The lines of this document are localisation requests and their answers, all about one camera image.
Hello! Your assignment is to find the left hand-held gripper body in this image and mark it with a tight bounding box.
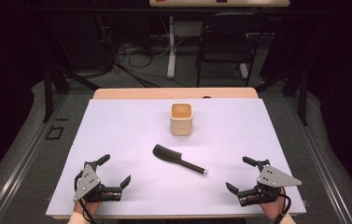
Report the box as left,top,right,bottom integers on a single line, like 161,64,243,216
73,161,123,203

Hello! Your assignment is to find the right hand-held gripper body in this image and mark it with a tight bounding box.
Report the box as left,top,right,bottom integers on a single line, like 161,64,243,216
238,159,303,207

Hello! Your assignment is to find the black spatula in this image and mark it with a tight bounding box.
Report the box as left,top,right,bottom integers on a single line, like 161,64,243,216
151,143,208,176

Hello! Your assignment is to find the beige square cup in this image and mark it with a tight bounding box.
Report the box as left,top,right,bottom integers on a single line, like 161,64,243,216
169,102,194,137

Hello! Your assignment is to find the person's left hand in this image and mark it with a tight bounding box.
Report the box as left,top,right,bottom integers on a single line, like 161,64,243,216
73,200,104,217

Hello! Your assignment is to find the person's right hand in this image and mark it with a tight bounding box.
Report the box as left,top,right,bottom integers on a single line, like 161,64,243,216
259,193,288,224

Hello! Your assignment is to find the white table mat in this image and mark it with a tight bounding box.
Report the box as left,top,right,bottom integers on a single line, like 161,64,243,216
45,97,307,217

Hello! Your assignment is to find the black metal stand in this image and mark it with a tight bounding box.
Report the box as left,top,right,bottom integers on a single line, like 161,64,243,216
42,60,101,124
255,65,309,127

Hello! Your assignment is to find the black folding chair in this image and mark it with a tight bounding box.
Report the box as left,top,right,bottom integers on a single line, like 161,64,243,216
194,11,270,89

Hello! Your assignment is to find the wooden table with white legs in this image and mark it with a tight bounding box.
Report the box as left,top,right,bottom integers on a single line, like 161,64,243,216
148,0,291,79

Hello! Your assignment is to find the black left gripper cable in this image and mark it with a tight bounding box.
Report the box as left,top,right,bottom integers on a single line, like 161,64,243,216
74,170,99,224

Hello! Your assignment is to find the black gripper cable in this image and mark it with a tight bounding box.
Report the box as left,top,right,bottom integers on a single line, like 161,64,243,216
74,170,99,224
273,186,292,224

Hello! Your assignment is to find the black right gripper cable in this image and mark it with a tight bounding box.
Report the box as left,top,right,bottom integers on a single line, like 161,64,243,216
273,186,292,224

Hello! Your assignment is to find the metal floor rail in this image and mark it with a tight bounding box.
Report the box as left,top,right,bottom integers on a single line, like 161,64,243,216
0,92,69,224
285,92,352,224

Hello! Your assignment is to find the bundle of floor cables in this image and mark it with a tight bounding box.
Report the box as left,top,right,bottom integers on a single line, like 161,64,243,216
97,15,190,89

